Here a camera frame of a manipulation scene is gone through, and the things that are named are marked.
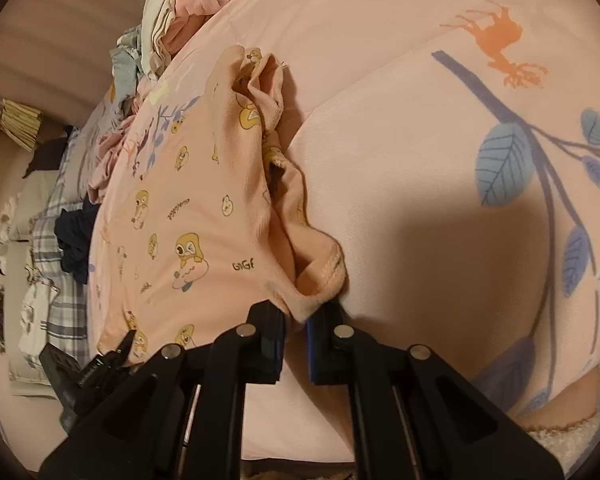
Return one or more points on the yellow striped small curtain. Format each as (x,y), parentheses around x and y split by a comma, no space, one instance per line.
(20,122)

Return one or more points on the orange cartoon print shirt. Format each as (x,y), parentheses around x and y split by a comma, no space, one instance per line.
(205,200)

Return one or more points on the grey garment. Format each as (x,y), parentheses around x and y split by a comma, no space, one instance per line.
(125,65)

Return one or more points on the thin pink garment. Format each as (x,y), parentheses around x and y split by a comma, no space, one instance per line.
(112,160)

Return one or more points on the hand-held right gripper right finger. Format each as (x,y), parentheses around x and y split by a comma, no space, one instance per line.
(314,355)

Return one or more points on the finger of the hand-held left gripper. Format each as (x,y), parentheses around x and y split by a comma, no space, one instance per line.
(122,352)

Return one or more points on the dark navy garment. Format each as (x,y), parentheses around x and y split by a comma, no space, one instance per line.
(77,245)

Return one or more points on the white folded shirt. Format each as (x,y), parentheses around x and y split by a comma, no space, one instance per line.
(35,320)

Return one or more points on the beige headboard cushion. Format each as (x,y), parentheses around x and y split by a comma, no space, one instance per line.
(35,195)

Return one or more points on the fluffy cream fabric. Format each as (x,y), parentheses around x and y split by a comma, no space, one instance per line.
(565,447)

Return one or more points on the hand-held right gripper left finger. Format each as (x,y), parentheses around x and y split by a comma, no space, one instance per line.
(278,345)

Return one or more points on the pink curtain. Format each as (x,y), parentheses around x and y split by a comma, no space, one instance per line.
(55,35)

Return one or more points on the cream garment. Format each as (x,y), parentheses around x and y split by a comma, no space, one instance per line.
(157,25)

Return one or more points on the grey plaid blanket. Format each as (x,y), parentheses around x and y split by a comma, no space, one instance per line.
(45,240)

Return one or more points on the pink animal print blanket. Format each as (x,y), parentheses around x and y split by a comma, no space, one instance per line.
(430,160)

